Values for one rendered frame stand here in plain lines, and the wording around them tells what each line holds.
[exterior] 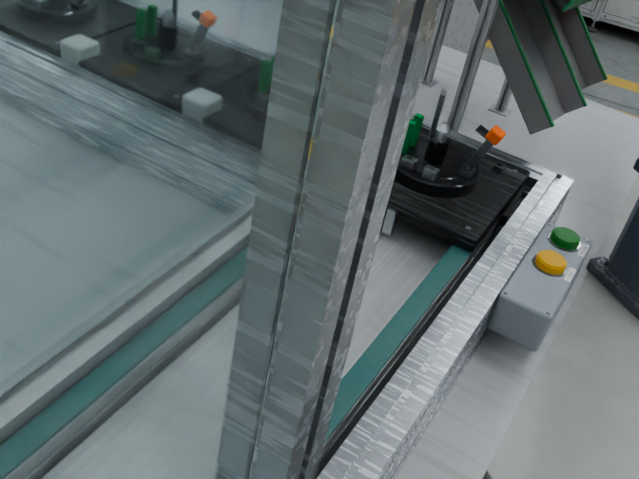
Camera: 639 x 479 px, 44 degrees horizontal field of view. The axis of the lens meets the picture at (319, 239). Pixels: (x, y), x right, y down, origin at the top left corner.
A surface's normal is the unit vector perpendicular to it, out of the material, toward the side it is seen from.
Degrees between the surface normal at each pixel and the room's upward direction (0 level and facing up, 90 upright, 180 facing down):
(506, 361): 0
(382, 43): 90
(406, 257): 0
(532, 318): 90
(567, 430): 0
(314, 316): 90
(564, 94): 90
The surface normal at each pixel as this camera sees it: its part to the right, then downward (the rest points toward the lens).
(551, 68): -0.64, 0.37
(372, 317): 0.17, -0.79
